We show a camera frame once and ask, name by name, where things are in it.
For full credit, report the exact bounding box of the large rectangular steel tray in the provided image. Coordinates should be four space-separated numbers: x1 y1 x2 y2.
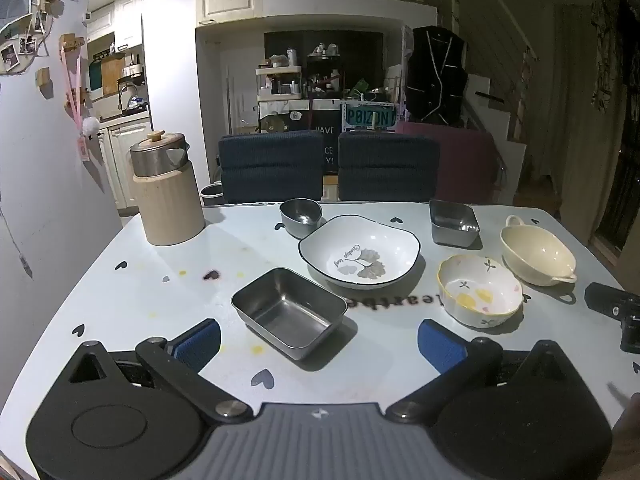
231 267 348 361

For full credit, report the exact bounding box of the black vest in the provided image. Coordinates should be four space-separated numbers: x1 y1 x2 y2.
404 25 469 125

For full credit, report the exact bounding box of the white shelf rack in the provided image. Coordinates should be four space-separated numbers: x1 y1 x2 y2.
256 65 303 101

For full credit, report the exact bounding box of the teal sign plate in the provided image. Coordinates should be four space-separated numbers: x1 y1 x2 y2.
341 102 398 132

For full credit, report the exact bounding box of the round steel bowl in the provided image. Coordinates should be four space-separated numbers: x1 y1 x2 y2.
279 198 323 239

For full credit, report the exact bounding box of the navy chair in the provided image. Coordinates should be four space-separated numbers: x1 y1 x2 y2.
338 131 441 203
218 130 325 205

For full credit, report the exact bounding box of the black sign board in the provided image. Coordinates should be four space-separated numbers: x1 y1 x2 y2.
310 110 341 176

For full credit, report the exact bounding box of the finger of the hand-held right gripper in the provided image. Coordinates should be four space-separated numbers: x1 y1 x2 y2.
584 282 632 317

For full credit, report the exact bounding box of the beige thermos jug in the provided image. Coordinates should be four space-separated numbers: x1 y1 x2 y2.
130 130 207 247

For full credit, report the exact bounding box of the maroon chair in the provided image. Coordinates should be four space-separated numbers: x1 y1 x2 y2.
397 121 503 206

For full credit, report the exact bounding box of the white leaf-print plate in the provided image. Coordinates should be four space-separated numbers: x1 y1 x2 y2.
298 215 422 290

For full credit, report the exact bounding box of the white staircase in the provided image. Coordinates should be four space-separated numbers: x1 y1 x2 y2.
465 75 528 191

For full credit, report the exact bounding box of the pink ribbon with pompom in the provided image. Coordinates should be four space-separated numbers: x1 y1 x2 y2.
60 34 103 161

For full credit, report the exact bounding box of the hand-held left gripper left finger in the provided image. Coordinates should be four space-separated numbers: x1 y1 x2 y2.
67 319 253 423

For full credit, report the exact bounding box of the cream two-handled bowl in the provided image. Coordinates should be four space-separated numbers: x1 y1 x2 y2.
501 215 578 287

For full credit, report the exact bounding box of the wall photo collage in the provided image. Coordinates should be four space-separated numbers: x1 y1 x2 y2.
0 0 66 76

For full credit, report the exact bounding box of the person's right forearm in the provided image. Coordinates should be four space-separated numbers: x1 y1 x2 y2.
607 382 640 480

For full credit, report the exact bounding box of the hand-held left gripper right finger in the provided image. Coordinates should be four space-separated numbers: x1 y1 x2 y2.
385 319 573 423

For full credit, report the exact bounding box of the white kitchen cabinet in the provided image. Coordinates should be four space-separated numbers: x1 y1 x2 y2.
97 120 153 211

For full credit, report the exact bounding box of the yellow-rimmed floral bowl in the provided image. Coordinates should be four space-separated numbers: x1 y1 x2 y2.
437 254 523 330

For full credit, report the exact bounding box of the small rectangular steel container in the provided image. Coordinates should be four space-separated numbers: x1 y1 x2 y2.
429 199 481 248

